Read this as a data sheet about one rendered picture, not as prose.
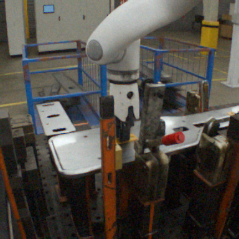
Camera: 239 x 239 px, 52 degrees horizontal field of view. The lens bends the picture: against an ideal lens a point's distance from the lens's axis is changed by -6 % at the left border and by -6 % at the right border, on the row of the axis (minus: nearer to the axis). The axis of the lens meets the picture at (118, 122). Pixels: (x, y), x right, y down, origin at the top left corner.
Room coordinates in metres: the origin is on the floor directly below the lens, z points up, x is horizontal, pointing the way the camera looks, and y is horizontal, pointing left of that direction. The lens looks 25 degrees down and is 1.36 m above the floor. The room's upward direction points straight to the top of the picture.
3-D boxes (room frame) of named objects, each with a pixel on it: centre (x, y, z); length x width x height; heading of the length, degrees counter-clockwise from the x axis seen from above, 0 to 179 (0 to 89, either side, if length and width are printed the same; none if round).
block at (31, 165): (0.56, 0.24, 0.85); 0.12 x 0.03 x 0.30; 23
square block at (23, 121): (0.67, 0.29, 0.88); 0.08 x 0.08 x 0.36; 23
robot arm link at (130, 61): (0.65, -0.01, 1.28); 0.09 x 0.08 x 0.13; 146
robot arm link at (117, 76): (0.65, -0.01, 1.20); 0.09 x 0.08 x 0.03; 23
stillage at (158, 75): (3.35, -0.53, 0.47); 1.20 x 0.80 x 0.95; 23
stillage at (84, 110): (2.92, 0.70, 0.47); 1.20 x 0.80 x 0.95; 20
